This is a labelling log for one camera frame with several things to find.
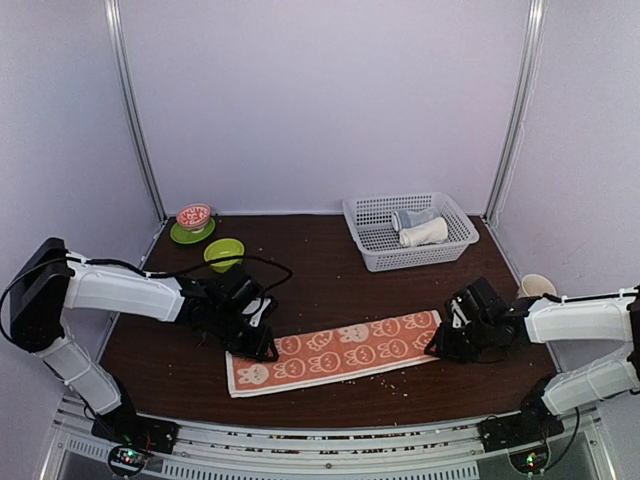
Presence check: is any rolled grey towel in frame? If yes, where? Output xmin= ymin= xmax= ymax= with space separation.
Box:
xmin=391 ymin=207 xmax=441 ymax=232

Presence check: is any white towel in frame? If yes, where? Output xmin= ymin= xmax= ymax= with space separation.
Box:
xmin=399 ymin=217 xmax=448 ymax=248

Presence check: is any left aluminium post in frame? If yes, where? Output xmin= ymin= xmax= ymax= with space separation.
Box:
xmin=104 ymin=0 xmax=168 ymax=223

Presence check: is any green plate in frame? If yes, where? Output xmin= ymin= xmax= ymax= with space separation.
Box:
xmin=170 ymin=218 xmax=216 ymax=245

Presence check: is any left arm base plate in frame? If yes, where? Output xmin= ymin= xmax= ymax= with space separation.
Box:
xmin=91 ymin=416 xmax=179 ymax=454

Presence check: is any aluminium post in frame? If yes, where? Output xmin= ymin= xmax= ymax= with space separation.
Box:
xmin=104 ymin=0 xmax=168 ymax=223
xmin=484 ymin=0 xmax=548 ymax=228

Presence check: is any orange patterned towel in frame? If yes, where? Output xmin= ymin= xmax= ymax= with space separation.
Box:
xmin=226 ymin=310 xmax=441 ymax=398

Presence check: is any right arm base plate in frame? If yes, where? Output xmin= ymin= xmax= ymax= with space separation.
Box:
xmin=477 ymin=413 xmax=564 ymax=453

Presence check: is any right aluminium post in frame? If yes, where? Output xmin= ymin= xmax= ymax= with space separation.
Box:
xmin=484 ymin=0 xmax=548 ymax=228

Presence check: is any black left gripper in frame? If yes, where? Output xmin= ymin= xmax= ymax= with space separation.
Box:
xmin=209 ymin=304 xmax=279 ymax=361

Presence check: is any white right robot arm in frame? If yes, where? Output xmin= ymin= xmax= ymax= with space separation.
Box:
xmin=424 ymin=277 xmax=639 ymax=442

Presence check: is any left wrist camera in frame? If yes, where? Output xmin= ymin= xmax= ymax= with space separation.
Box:
xmin=205 ymin=264 xmax=264 ymax=315

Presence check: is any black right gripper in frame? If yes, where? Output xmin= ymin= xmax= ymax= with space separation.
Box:
xmin=424 ymin=318 xmax=493 ymax=365

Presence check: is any white plastic basket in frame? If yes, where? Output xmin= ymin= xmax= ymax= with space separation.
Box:
xmin=342 ymin=192 xmax=479 ymax=273

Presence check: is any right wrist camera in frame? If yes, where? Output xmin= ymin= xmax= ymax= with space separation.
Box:
xmin=445 ymin=277 xmax=507 ymax=328

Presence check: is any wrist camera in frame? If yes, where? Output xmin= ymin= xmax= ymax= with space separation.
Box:
xmin=205 ymin=264 xmax=264 ymax=315
xmin=445 ymin=277 xmax=507 ymax=328

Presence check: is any aluminium front rail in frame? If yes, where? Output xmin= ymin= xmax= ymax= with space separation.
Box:
xmin=39 ymin=392 xmax=616 ymax=480

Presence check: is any red patterned bowl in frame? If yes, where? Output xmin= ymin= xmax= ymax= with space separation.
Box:
xmin=176 ymin=204 xmax=211 ymax=231

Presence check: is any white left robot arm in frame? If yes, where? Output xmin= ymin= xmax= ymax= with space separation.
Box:
xmin=1 ymin=237 xmax=279 ymax=444

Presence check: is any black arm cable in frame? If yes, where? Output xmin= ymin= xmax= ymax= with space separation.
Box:
xmin=0 ymin=254 xmax=294 ymax=346
xmin=539 ymin=404 xmax=581 ymax=466

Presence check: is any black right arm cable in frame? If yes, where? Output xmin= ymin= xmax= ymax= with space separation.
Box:
xmin=539 ymin=404 xmax=581 ymax=466

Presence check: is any green bowl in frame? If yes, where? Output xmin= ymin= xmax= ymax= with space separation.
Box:
xmin=203 ymin=238 xmax=245 ymax=274

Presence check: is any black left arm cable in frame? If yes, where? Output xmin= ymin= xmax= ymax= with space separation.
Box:
xmin=0 ymin=254 xmax=294 ymax=346

